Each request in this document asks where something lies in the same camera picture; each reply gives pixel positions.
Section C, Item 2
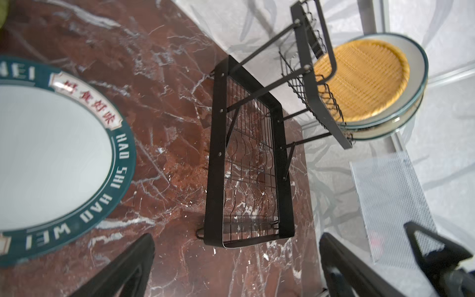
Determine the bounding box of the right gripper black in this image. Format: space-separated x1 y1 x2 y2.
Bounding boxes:
404 222 475 297

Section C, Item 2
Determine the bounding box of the black wire dish rack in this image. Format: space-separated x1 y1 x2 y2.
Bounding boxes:
196 1 353 249

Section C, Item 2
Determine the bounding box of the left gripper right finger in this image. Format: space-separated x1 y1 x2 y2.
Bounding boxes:
319 233 403 297

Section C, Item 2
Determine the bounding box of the white plate dark green rim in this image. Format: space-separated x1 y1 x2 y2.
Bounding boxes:
1 56 137 267

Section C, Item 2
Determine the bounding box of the white plate cloud emblem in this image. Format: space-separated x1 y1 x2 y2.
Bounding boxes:
344 33 429 129

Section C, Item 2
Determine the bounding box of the orange woven round plate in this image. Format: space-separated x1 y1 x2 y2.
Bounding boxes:
319 40 410 123

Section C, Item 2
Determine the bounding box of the white wire mesh basket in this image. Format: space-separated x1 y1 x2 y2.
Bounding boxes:
350 152 437 269

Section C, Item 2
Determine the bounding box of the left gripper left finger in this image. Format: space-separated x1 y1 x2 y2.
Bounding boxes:
72 233 155 297

